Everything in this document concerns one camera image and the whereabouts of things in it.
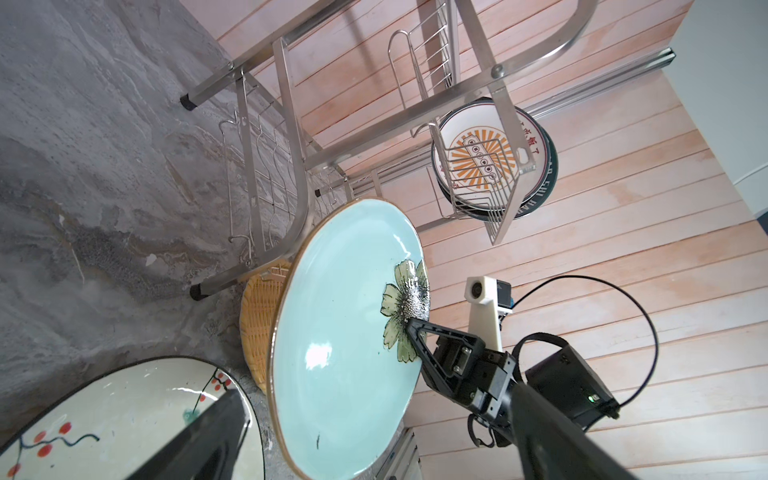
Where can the light green flower plate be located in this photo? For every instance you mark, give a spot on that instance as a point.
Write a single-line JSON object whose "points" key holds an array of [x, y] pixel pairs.
{"points": [[342, 369]]}

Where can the cream floral plate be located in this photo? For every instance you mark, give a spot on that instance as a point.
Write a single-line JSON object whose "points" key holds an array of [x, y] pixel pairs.
{"points": [[90, 433]]}

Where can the orange woven pattern plate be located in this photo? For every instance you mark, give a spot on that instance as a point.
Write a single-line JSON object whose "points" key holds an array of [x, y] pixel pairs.
{"points": [[260, 301]]}

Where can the white plate green lettered rim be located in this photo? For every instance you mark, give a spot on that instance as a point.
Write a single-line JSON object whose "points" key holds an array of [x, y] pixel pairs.
{"points": [[481, 167]]}

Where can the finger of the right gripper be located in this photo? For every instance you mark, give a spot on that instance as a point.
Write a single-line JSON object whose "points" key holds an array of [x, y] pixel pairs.
{"points": [[447, 355]]}

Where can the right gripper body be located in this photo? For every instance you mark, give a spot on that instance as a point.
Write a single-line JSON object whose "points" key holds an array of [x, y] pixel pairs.
{"points": [[486, 396]]}

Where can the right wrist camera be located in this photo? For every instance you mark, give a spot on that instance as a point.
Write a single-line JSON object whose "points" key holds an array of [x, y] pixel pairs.
{"points": [[490, 302]]}

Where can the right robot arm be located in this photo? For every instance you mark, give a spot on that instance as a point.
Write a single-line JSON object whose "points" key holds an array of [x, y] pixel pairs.
{"points": [[637, 292]]}

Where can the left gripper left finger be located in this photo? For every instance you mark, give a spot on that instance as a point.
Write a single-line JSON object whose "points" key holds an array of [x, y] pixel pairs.
{"points": [[198, 436]]}

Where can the stainless steel dish rack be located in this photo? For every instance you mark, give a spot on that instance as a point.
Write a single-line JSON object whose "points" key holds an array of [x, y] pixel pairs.
{"points": [[493, 79]]}

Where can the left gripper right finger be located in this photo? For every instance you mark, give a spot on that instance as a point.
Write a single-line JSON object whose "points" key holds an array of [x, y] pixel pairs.
{"points": [[551, 446]]}

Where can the small orange sunburst plate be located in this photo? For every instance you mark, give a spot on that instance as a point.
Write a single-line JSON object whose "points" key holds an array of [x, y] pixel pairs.
{"points": [[481, 112]]}

